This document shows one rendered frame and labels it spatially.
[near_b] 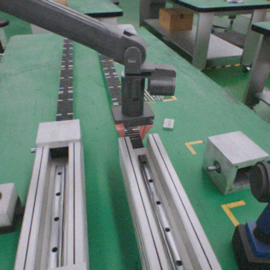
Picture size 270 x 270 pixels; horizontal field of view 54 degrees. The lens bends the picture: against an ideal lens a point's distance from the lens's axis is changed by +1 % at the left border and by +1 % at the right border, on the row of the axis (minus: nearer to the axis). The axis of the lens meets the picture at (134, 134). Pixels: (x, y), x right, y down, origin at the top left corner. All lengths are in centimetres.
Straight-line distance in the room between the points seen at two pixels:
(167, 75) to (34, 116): 51
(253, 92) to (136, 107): 197
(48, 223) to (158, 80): 37
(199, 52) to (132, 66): 262
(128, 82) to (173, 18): 384
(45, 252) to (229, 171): 39
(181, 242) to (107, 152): 34
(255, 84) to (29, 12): 212
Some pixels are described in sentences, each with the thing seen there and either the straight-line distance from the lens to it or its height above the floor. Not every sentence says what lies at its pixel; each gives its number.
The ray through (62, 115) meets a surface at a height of 81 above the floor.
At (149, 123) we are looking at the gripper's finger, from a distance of 67.
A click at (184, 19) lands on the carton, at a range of 449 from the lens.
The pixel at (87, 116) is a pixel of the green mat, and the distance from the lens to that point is 89.
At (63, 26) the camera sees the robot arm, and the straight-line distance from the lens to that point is 60.
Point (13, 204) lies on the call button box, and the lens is 60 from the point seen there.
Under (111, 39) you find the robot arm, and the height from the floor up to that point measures 109.
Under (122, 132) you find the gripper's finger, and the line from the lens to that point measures 66.
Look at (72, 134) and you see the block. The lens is 64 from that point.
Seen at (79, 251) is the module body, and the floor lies 86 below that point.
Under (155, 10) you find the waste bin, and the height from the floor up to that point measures 31.
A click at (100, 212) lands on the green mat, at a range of 58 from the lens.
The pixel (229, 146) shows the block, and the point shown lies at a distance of 62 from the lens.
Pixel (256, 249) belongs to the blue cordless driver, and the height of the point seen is 85.
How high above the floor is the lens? 123
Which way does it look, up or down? 35 degrees down
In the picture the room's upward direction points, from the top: straight up
